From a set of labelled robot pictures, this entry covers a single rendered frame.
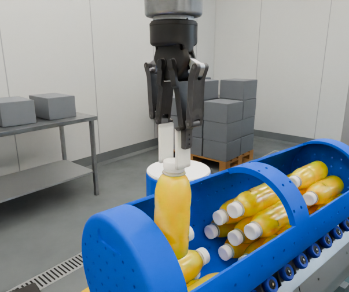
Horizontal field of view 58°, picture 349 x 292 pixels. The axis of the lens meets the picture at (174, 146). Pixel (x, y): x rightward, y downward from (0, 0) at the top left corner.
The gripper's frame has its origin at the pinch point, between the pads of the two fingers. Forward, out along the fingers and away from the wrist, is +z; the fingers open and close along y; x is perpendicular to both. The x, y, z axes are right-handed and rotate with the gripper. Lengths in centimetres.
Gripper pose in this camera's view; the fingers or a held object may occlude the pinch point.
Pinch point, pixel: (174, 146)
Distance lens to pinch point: 54.4
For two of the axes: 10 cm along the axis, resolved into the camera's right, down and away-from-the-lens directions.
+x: -7.6, 1.8, -6.2
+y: -6.5, -2.1, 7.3
